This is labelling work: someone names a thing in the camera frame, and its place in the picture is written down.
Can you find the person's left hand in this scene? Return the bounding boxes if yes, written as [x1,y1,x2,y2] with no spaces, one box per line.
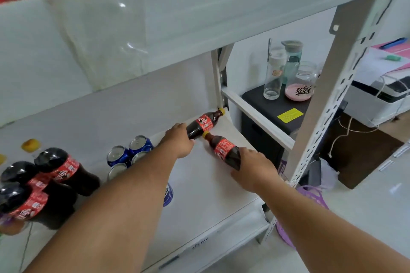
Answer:
[159,122,195,159]

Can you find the person's right hand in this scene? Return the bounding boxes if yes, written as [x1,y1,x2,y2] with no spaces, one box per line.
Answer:
[230,147,284,193]

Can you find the cola bottle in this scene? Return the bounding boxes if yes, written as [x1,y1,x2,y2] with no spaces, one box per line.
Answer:
[0,183,76,230]
[202,131,241,171]
[0,154,78,216]
[185,108,226,140]
[20,138,101,197]

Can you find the blue Pepsi can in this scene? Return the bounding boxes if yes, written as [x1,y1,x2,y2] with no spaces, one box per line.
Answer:
[130,151,149,165]
[107,163,129,181]
[106,145,130,168]
[129,135,154,157]
[162,182,174,208]

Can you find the cola bottle front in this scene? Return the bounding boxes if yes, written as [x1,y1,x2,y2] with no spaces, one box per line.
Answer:
[0,183,76,230]
[202,131,241,171]

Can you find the white metal shelf rack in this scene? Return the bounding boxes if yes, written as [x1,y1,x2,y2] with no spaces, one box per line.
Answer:
[0,0,410,273]

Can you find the person's right forearm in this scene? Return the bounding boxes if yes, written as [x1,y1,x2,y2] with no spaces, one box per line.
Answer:
[256,178,410,273]

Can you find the person's left forearm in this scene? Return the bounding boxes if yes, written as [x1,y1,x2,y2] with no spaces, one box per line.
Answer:
[24,141,179,273]

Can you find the purple plastic basket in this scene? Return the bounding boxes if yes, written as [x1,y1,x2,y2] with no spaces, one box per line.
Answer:
[275,159,330,249]

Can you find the black cabinet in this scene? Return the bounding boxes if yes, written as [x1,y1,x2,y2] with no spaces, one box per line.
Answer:
[240,84,348,168]

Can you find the yellow sticker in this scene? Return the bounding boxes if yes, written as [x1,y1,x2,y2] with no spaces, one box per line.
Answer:
[277,107,304,124]

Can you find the white plastic bag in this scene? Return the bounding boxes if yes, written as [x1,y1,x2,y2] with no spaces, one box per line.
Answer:
[320,157,340,191]

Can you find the clear bottle white cap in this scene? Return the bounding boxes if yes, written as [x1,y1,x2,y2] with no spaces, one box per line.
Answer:
[263,46,288,101]

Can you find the brown wooden cabinet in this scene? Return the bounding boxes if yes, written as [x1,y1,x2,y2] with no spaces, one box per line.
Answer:
[319,111,410,189]

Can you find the teal bottle grey cap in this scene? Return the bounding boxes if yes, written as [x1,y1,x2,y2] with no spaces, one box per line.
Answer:
[281,40,304,84]

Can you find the white printer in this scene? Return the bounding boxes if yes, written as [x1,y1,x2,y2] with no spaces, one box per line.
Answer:
[343,68,410,128]

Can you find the pink papers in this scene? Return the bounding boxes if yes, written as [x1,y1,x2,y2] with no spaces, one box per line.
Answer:
[354,38,410,86]

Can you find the blue pen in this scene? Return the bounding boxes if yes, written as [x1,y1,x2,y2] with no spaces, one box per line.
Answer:
[379,38,408,50]

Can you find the purple label coffee bottle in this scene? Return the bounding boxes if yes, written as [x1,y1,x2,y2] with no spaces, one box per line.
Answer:
[0,213,28,236]

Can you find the pink handled mug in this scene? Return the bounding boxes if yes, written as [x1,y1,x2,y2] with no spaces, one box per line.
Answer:
[284,61,318,102]

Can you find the white cable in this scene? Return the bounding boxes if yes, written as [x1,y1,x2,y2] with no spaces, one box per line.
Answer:
[327,74,410,159]

